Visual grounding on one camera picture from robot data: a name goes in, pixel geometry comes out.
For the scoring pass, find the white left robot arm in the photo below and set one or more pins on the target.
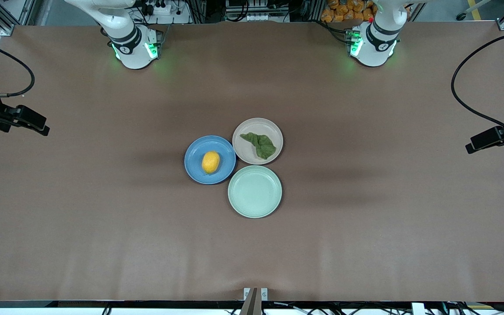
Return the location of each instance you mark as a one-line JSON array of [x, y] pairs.
[[376, 41]]

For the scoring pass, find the white power strip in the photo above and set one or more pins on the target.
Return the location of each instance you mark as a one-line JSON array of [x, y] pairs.
[[164, 11]]

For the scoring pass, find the green lettuce leaf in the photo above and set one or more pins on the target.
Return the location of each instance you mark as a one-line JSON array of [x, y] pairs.
[[261, 145]]

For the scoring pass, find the light green plate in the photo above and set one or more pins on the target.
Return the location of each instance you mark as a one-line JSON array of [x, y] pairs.
[[255, 191]]

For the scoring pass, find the bag of orange fruit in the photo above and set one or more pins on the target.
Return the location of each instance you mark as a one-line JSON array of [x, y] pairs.
[[344, 11]]

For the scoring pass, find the brown table cover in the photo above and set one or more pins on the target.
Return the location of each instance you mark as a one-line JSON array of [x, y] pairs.
[[252, 253]]

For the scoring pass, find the blue plate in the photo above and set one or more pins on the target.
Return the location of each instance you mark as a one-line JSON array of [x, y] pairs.
[[223, 148]]

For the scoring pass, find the yellow lemon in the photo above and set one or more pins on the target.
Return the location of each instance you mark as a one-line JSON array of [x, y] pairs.
[[211, 162]]

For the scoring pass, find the beige plate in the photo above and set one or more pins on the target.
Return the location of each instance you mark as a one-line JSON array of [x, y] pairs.
[[245, 151]]

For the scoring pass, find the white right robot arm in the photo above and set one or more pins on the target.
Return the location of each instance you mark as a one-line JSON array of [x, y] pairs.
[[131, 41]]

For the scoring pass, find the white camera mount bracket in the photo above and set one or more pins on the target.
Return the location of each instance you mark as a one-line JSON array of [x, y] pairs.
[[264, 294]]

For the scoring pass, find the grey camera mount beam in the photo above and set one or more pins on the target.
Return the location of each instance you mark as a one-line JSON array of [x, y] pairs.
[[252, 304]]

